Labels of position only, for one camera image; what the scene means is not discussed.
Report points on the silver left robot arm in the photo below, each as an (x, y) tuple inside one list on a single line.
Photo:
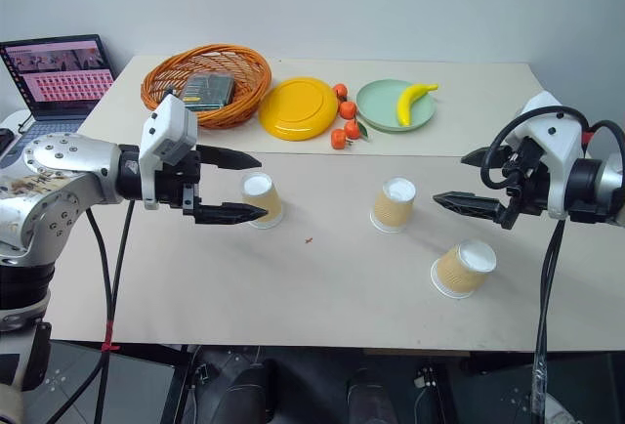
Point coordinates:
[(54, 184)]

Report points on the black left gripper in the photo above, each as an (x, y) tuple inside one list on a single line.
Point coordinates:
[(172, 184)]

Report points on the brown paper cup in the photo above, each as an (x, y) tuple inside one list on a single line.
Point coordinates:
[(456, 272), (266, 204), (390, 211)]

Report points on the yellow banana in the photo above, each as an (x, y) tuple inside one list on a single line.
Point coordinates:
[(407, 101)]

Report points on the orange wicker basket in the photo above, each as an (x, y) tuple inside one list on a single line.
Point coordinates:
[(244, 70)]

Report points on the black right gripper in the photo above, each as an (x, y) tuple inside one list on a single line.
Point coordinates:
[(529, 184)]

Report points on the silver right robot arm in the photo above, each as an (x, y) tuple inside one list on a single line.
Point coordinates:
[(593, 189)]

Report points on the dark rounded shape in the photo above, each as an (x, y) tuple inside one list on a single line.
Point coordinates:
[(251, 394)]

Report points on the green plastic plate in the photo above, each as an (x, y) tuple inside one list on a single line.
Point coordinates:
[(378, 101)]

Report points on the yellow plastic plate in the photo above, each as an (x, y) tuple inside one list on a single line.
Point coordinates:
[(298, 110)]

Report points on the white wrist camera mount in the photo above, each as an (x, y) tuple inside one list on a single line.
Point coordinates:
[(561, 150), (168, 131)]

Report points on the black table leg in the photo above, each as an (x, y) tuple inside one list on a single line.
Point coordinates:
[(178, 385)]

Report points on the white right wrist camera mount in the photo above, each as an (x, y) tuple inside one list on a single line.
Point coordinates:
[(561, 150)]

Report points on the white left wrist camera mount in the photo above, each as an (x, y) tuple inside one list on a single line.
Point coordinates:
[(168, 131)]

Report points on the open laptop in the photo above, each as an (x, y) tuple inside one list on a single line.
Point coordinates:
[(58, 77)]

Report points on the dark box in basket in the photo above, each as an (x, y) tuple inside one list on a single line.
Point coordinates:
[(210, 91)]

